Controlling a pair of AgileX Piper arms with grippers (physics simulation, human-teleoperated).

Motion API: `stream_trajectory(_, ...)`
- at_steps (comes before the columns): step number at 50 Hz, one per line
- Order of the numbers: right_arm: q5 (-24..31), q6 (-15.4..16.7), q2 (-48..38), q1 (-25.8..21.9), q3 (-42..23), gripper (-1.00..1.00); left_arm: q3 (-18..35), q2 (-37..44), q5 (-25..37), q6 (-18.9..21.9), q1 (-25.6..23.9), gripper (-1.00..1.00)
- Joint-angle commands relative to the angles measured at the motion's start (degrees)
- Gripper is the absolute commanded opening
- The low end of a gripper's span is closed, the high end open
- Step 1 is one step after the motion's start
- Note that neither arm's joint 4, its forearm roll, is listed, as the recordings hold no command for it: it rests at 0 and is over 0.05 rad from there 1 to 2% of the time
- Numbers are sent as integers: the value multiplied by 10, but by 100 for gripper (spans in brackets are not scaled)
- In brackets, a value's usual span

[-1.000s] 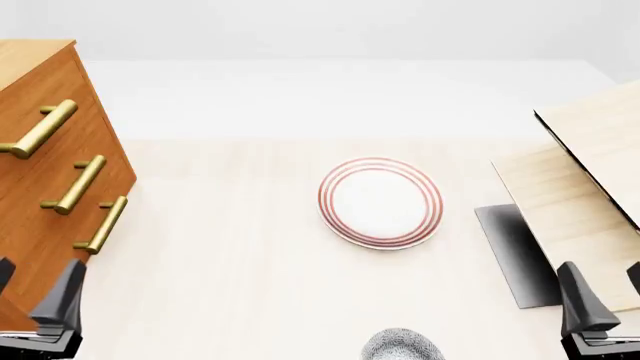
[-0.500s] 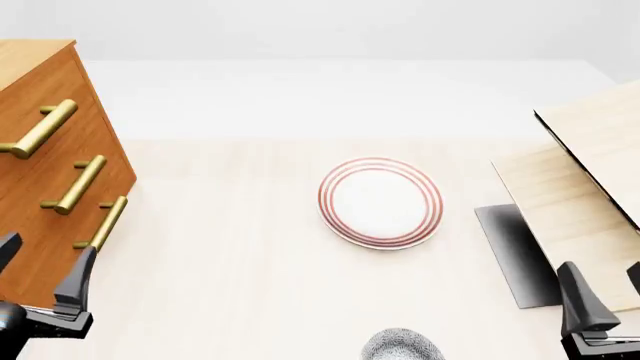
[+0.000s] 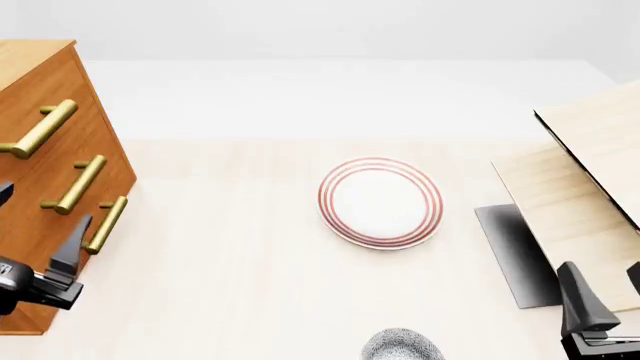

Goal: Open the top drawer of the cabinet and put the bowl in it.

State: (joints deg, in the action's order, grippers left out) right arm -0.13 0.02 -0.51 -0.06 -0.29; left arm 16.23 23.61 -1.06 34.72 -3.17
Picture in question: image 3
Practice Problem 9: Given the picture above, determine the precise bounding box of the long brass drawer handle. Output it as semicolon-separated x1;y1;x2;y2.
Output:
0;98;79;160

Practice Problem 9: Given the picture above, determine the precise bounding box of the large wooden cabinet drawer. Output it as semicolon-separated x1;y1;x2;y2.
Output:
0;46;106;177

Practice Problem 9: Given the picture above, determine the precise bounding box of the wooden cabinet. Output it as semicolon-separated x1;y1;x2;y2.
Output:
0;39;138;336

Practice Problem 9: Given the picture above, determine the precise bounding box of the short brass drawer handle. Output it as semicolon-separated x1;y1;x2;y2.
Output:
82;195;129;255

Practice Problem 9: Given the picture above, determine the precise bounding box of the grey patterned bowl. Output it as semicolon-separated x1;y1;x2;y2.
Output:
359;327;446;360

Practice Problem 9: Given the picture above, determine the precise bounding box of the white plate with red rings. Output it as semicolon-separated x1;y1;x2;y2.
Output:
317;156;445;252

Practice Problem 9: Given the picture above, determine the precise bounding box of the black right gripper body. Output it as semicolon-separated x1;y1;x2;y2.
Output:
560;329;640;360

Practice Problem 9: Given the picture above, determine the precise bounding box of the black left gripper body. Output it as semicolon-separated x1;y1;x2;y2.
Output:
24;269;85;311

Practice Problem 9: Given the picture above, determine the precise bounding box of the medium brass drawer handle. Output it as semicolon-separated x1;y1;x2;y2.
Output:
40;153;108;216

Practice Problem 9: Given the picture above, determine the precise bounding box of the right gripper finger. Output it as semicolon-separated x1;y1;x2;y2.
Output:
626;261;640;296
557;261;621;338

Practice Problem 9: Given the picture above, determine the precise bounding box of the medium wooden cabinet drawer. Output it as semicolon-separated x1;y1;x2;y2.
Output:
0;106;124;264

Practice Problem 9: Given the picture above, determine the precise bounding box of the pale wood unit black side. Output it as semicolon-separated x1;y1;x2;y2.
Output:
473;78;640;312

